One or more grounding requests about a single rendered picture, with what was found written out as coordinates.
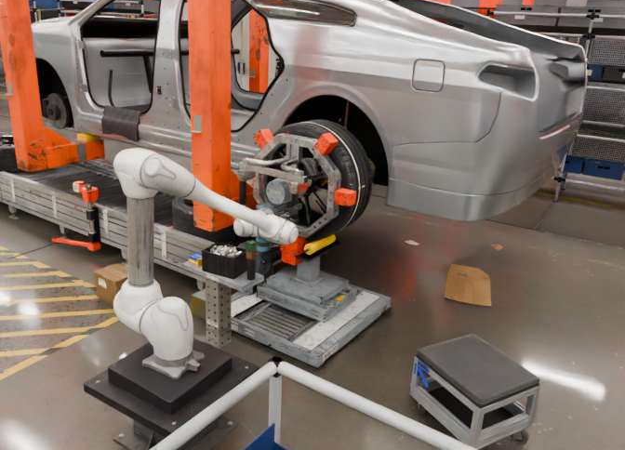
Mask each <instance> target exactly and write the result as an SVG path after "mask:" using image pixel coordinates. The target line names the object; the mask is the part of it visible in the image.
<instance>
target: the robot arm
mask: <svg viewBox="0 0 625 450"><path fill-rule="evenodd" d="M113 168H114V171H115V173H116V175H117V176H118V178H119V180H120V183H121V186H122V189H123V192H124V194H125V195H126V201H127V279H128V280H126V281H125V282H124V284H123V285H122V287H121V290H120V291H119V292H118V293H117V294H116V296H115V298H114V301H113V309H114V312H115V314H116V316H117V317H118V319H119V320H120V321H121V322H122V323H123V324H125V325H126V326H128V327H129V328H131V329H132V330H134V331H136V332H138V333H140V334H142V335H144V336H145V337H146V338H147V339H148V340H149V342H150V343H151V344H152V345H153V355H152V356H150V357H149V358H146V359H144V360H143V361H142V365H143V366H147V367H151V368H152V369H154V370H156V371H158V372H161V373H163V374H165V375H167V376H169V377H170V378H171V379H174V380H176V379H179V378H180V376H181V375H182V374H183V373H184V372H186V371H187V370H188V369H189V370H193V371H199V370H200V368H201V365H200V364H199V363H198V362H199V361H201V360H203V359H204V358H205V355H204V354H203V353H202V352H198V351H194V350H193V316H192V313H191V310H190V308H189V306H188V305H187V303H186V302H185V301H184V300H182V299H180V298H176V297H167V298H163V296H162V293H161V289H160V284H158V283H157V282H156V281H155V280H154V278H153V220H154V196H155V195H156V194H157V192H158V191H160V192H168V193H170V194H172V195H175V196H178V197H180V198H184V199H188V200H192V201H195V202H197V203H200V204H203V205H206V206H209V207H211V208H214V209H216V210H218V211H220V212H222V213H225V214H227V215H230V216H232V217H235V218H236V220H235V221H234V224H233V228H234V231H235V233H236V234H237V235H238V236H243V237H248V236H250V237H260V238H263V239H265V240H267V241H270V242H273V243H276V244H279V245H291V244H292V243H294V242H295V241H296V239H297V237H298V229H297V227H296V226H295V225H294V224H293V223H292V222H290V221H288V220H285V219H284V218H283V217H286V218H289V217H291V216H293V215H295V214H297V213H298V210H300V209H302V203H299V204H297V205H293V207H291V203H288V204H286V203H284V204H283V205H282V204H280V205H274V206H271V207H264V208H262V209H259V210H251V209H249V208H247V207H245V206H243V205H239V204H237V203H236V202H234V201H232V200H230V199H227V198H225V197H223V196H221V195H219V194H217V193H215V192H212V191H211V190H209V189H208V188H207V187H205V186H204V185H203V184H202V183H201V182H200V181H199V180H198V179H197V178H196V177H195V176H194V175H193V174H191V173H190V172H189V171H188V170H187V169H185V168H184V167H182V166H181V165H178V164H177V163H175V162H173V161H171V160H170V159H168V158H166V157H164V156H163V155H160V154H158V153H156V152H152V151H149V150H145V149H141V148H134V149H126V150H123V151H120V152H119V153H118V154H117V155H116V156H115V158H114V161H113Z"/></svg>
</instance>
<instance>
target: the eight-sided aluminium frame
mask: <svg viewBox="0 0 625 450"><path fill-rule="evenodd" d="M317 140H318V139H314V138H306V137H302V136H296V135H291V134H288V133H287V134H286V133H282V134H277V135H276V136H275V137H273V139H272V140H271V141H270V142H269V143H268V144H267V145H266V146H265V147H264V148H263V149H262V150H261V151H260V153H259V154H258V155H256V157H255V158H254V159H256V160H262V161H266V160H267V159H268V158H269V157H270V156H271V155H272V154H273V153H274V152H275V151H276V150H277V149H278V148H279V147H280V146H281V145H282V144H283V143H290V144H291V145H299V146H301V147H306V148H309V150H310V151H311V153H312V154H313V156H314V157H315V159H316V160H317V162H318V163H319V165H320V166H321V167H322V168H323V170H324V171H325V173H326V175H327V176H328V191H327V208H326V213H325V214H324V215H323V216H322V217H320V218H319V219H318V220H317V221H315V222H314V224H313V225H311V226H310V227H305V226H302V225H299V224H296V223H293V224H294V225H295V226H296V227H297V229H298V236H301V237H305V238H308V237H310V236H312V235H314V234H315V233H317V232H318V231H319V230H321V229H322V228H323V227H324V226H325V225H326V224H327V223H328V222H330V221H331V220H332V219H333V218H335V217H336V216H337V215H338V214H339V205H337V204H334V196H335V190H338V189H340V181H341V173H340V172H339V170H338V169H337V167H336V166H335V164H334V163H333V161H332V160H331V158H330V157H329V155H328V154H326V155H321V154H320V153H319V152H318V151H317V150H316V149H315V148H314V145H315V143H316V142H317ZM328 170H329V171H328ZM265 182H266V175H265V174H261V173H257V172H256V177H255V178H254V191H253V193H254V198H255V200H256V201H257V202H258V204H261V203H266V204H270V205H272V206H273V203H272V202H271V201H270V200H269V198H268V196H267V194H266V192H265Z"/></svg>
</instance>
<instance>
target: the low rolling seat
mask: <svg viewBox="0 0 625 450"><path fill-rule="evenodd" d="M422 370H423V371H425V372H426V373H427V374H428V375H430V376H431V377H428V378H425V376H424V374H423V372H422ZM421 378H422V380H421ZM539 390H540V385H539V377H538V376H536V375H535V374H533V373H532V372H530V371H529V370H527V369H526V368H524V367H523V366H521V365H520V364H518V363H517V362H515V361H514V360H513V359H511V358H510V357H508V356H507V355H505V354H504V353H502V352H501V351H499V350H497V349H496V348H494V347H493V346H491V345H490V344H488V343H487V342H485V341H484V340H482V339H481V338H479V337H477V336H476V335H475V334H469V335H466V336H463V337H457V338H454V339H450V340H448V341H445V342H442V343H438V344H435V345H432V346H429V347H426V348H423V349H419V350H418V351H417V355H416V356H415V359H414V365H413V373H412V380H411V388H410V395H411V396H412V397H413V398H414V399H415V400H416V401H417V402H419V403H418V410H419V412H420V413H421V414H423V413H425V410H427V411H428V412H429V413H431V414H432V415H433V416H434V417H435V418H436V419H437V420H438V421H439V422H440V423H442V424H443V425H444V426H445V427H446V428H447V429H448V430H449V431H450V432H451V433H453V434H454V435H455V436H456V437H457V438H458V439H459V440H460V441H461V442H463V443H465V444H467V445H469V446H472V447H474V448H476V449H480V448H483V447H485V446H487V445H489V444H492V443H494V442H496V441H499V440H501V439H503V438H505V437H508V436H510V435H511V438H512V439H513V440H514V441H515V442H516V443H518V444H525V443H527V441H528V439H529V435H528V433H527V431H526V430H525V429H526V428H528V427H529V426H530V427H531V426H532V424H533V419H534V415H535V411H536V407H537V402H538V397H539ZM525 397H527V401H526V405H525V407H524V406H523V405H522V404H520V403H519V402H517V401H518V400H521V399H523V398H525Z"/></svg>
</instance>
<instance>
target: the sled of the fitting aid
mask: <svg viewBox="0 0 625 450"><path fill-rule="evenodd" d="M356 294H357V288H354V287H351V286H347V287H346V288H344V289H343V290H341V291H340V292H339V293H337V294H336V295H335V296H334V297H332V298H330V299H329V300H327V301H326V302H324V303H323V304H319V303H316V302H313V301H311V300H308V299H306V298H302V297H299V296H296V295H294V294H291V293H288V292H286V291H284V290H281V289H278V288H276V287H273V286H270V285H267V280H265V282H263V283H261V284H259V285H257V297H258V298H262V299H265V300H267V301H270V302H272V303H274V304H277V305H279V306H282V307H284V308H287V309H290V310H292V311H295V312H298V313H300V314H303V315H306V316H308V317H311V318H313V319H315V320H317V321H320V322H323V323H325V322H326V321H328V320H329V319H330V318H332V317H333V316H334V315H336V314H337V313H339V312H340V311H342V310H343V309H344V308H346V307H347V306H348V305H350V304H351V303H353V302H354V301H355V300H356Z"/></svg>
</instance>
